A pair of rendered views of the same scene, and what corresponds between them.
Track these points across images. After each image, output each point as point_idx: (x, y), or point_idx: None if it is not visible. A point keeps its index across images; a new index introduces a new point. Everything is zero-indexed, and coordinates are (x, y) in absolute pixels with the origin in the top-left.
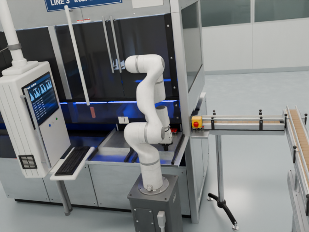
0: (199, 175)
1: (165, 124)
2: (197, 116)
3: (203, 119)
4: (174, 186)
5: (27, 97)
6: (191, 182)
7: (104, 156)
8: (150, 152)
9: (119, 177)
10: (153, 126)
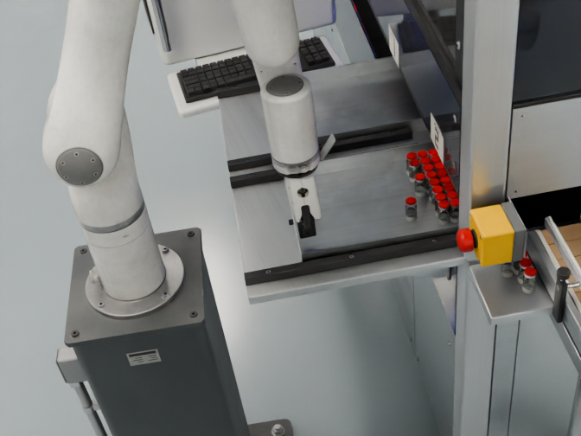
0: None
1: (277, 151)
2: (503, 219)
3: (561, 252)
4: (139, 331)
5: None
6: (457, 394)
7: (249, 114)
8: (83, 190)
9: None
10: (47, 125)
